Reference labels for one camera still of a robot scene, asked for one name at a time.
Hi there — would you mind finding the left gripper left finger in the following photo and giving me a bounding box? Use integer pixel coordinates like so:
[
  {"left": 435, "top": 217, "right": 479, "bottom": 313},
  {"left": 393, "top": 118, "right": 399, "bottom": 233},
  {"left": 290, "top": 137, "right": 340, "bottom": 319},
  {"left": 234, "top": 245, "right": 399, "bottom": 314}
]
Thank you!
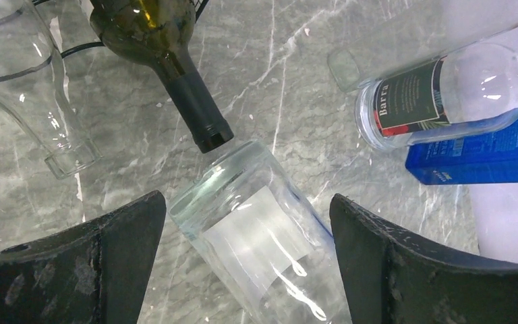
[{"left": 0, "top": 190, "right": 166, "bottom": 323}]

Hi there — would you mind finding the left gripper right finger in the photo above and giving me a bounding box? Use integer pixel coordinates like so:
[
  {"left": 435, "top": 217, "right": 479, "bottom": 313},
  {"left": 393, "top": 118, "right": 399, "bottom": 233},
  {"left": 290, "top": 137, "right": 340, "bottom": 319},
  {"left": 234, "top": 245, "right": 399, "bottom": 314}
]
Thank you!
[{"left": 329, "top": 194, "right": 518, "bottom": 323}]

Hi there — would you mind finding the clear red-label bottle silver cap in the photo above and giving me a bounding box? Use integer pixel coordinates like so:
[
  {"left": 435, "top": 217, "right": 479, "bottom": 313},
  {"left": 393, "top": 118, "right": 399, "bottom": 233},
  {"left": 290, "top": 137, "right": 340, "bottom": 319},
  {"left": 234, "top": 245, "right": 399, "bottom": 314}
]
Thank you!
[{"left": 169, "top": 140, "right": 351, "bottom": 323}]

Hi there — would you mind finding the blue labelled water bottle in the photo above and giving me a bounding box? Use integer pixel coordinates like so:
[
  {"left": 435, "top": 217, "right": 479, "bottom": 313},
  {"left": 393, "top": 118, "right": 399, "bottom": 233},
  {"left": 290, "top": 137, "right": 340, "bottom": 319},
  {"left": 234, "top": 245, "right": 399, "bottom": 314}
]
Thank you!
[{"left": 405, "top": 120, "right": 518, "bottom": 185}]

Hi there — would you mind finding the clear glass bottle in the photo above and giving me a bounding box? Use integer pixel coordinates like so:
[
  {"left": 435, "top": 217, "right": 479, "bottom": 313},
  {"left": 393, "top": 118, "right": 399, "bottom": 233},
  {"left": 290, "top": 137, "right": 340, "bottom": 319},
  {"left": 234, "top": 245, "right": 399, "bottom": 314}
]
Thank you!
[{"left": 0, "top": 1, "right": 101, "bottom": 179}]

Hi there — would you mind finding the dark green wine bottle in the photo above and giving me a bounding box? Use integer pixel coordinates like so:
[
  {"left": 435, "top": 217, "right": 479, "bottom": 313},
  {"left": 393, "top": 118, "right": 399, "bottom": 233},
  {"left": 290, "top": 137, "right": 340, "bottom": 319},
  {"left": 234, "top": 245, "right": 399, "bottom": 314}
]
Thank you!
[{"left": 87, "top": 0, "right": 233, "bottom": 153}]

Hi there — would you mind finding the black wire wine rack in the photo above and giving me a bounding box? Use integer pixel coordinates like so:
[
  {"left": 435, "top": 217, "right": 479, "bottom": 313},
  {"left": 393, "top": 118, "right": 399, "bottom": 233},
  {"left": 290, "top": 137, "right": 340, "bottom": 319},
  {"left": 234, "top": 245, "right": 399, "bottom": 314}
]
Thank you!
[{"left": 0, "top": 0, "right": 208, "bottom": 82}]

